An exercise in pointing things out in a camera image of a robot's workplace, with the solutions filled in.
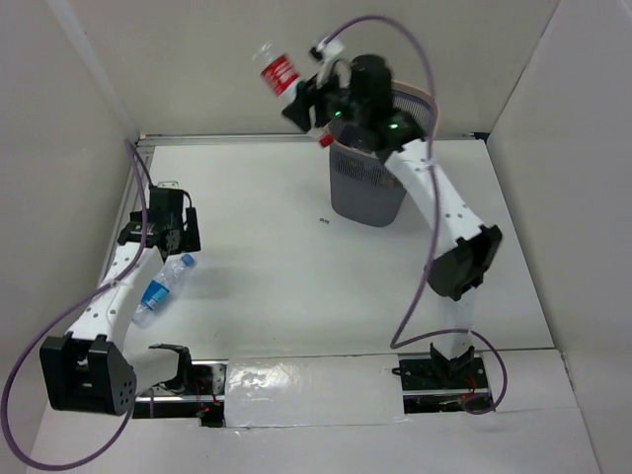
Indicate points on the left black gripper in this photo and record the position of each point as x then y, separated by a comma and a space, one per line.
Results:
165, 239

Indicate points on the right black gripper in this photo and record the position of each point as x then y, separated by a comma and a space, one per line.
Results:
297, 111

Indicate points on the red label clear bottle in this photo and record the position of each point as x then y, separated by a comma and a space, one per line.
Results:
280, 74

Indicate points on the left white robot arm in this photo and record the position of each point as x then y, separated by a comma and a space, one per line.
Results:
87, 369

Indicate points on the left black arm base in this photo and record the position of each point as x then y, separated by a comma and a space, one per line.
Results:
201, 400

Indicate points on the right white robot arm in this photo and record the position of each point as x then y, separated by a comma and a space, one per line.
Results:
462, 247

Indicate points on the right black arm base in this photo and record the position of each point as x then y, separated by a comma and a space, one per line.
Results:
435, 384

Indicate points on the grey mesh waste bin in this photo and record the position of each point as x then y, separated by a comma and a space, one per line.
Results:
361, 189

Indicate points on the white taped cover sheet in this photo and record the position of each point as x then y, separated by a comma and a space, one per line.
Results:
322, 391

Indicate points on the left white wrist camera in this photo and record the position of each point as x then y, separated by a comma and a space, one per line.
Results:
168, 184

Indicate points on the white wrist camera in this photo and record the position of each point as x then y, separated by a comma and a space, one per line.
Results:
326, 53
168, 184

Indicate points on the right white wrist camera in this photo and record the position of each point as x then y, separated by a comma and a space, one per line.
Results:
326, 53

